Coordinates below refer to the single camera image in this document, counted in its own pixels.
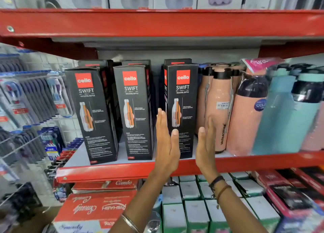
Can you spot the row of red blue packs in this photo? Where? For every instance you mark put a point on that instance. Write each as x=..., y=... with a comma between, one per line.
x=67, y=151

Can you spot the person's left hand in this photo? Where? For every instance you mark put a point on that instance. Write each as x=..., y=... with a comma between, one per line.
x=165, y=154

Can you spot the person's right hand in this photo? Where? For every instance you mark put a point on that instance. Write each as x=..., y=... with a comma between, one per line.
x=206, y=156

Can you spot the peach bottle with purple cap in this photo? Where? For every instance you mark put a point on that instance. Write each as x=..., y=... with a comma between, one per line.
x=243, y=131

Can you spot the person's right thumb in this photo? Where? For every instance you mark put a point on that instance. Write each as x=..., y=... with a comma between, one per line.
x=201, y=137

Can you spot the person's left forearm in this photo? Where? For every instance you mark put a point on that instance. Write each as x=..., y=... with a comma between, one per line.
x=141, y=202

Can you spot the peach bottle with black lid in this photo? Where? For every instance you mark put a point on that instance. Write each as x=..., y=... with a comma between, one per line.
x=201, y=101

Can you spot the peach bottle with white label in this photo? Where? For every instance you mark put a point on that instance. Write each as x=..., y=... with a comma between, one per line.
x=219, y=124

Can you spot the person's left thumb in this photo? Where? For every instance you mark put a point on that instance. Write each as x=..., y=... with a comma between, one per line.
x=175, y=140

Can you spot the row of black bottle boxes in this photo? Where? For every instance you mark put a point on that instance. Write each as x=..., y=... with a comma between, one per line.
x=97, y=113

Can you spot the stack of white green boxes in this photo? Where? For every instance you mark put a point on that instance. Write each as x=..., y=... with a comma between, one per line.
x=195, y=210

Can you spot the large red and white box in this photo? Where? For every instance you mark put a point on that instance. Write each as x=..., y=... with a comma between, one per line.
x=88, y=210

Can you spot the pale pink bottle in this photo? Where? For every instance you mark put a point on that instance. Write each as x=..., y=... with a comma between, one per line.
x=315, y=136

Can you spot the pink paper tag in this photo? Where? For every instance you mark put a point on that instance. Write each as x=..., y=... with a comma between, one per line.
x=260, y=63

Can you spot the person's right forearm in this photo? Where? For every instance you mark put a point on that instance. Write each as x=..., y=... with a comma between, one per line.
x=234, y=211

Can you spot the pile of red black boxes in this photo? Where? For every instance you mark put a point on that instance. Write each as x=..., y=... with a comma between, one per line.
x=293, y=197

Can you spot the flat red box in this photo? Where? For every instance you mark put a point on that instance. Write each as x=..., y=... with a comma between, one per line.
x=103, y=184

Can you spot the teal bottle with dark band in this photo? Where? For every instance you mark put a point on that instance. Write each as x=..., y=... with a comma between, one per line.
x=302, y=124

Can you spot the brown cardboard box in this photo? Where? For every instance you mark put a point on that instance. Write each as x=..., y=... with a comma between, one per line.
x=35, y=221

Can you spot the hanging toothbrush blister packs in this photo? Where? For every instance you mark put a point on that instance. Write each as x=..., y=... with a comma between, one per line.
x=30, y=98

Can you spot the silver metal bangle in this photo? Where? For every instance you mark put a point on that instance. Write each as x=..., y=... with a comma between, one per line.
x=130, y=223

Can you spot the light blue bottle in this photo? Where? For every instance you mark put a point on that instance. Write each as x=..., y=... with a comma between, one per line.
x=273, y=125

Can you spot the red metal shelf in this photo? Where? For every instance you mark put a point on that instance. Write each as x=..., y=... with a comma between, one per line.
x=121, y=171
x=151, y=22

